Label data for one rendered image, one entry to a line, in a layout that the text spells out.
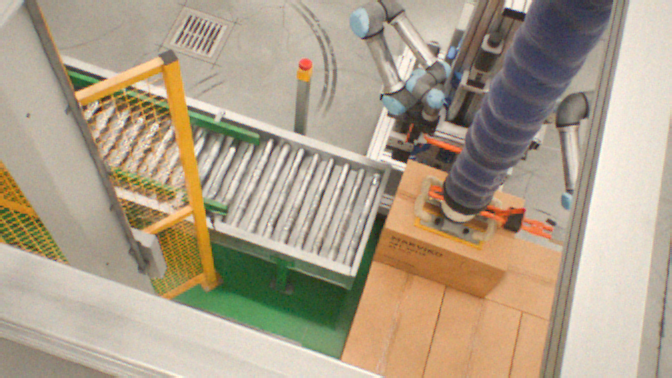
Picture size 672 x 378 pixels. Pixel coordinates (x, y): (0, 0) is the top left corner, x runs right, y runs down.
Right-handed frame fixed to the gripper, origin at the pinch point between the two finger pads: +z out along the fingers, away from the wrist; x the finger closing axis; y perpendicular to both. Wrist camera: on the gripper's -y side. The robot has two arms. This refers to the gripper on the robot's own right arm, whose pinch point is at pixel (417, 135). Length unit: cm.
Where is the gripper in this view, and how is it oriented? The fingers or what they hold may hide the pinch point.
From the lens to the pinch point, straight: 351.4
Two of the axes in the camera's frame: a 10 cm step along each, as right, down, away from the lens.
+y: 9.4, 3.4, -0.8
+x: 3.4, -8.2, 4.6
